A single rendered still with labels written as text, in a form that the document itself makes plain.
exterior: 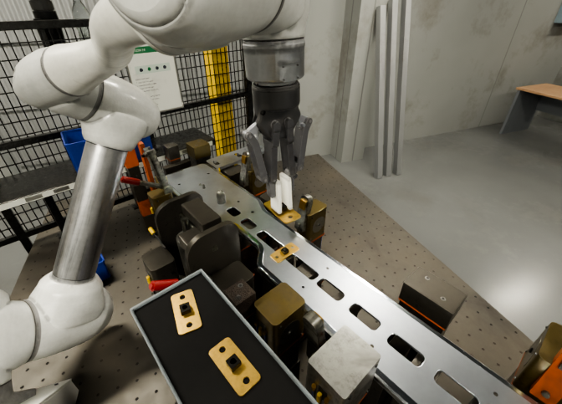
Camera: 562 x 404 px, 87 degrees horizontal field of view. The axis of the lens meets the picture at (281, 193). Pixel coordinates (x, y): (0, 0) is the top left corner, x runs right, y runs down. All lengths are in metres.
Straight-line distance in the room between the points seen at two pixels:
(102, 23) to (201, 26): 0.16
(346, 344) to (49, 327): 0.73
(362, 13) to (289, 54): 2.77
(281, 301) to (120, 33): 0.53
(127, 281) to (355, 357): 0.97
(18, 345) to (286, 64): 0.85
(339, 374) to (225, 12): 0.51
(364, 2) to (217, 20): 2.94
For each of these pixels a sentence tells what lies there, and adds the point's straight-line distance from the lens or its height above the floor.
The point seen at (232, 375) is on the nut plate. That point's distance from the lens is 0.50.
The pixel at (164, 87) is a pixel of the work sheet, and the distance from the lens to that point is 1.60.
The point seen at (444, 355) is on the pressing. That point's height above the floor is 1.00.
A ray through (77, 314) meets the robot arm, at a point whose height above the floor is 0.92.
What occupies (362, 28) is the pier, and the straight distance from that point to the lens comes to 3.22.
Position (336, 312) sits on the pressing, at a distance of 0.75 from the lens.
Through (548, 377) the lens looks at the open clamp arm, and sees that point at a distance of 0.80.
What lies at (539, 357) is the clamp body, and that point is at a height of 1.06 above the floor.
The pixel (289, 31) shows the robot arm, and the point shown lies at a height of 1.58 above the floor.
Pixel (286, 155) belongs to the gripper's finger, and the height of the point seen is 1.38.
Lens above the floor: 1.61
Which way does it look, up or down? 33 degrees down
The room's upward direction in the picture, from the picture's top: straight up
